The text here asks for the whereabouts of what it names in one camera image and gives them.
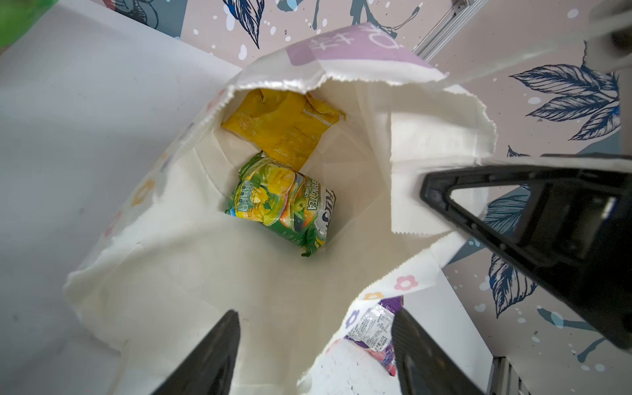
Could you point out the yellow snack packet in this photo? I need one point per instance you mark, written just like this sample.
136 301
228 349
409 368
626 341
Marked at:
286 126

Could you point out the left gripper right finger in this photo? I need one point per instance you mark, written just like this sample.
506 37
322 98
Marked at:
423 366

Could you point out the purple snack packet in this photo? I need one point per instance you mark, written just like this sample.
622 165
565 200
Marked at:
374 332

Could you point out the green Lays chips packet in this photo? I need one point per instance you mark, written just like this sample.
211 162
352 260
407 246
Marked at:
18 16

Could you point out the white printed paper bag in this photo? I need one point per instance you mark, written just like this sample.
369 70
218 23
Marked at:
172 262

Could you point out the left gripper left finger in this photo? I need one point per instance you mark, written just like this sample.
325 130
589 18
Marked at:
209 368

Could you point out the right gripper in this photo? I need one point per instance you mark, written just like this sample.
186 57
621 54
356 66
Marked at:
563 229

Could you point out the green fruit candy packet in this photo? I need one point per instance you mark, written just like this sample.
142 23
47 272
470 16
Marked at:
292 205

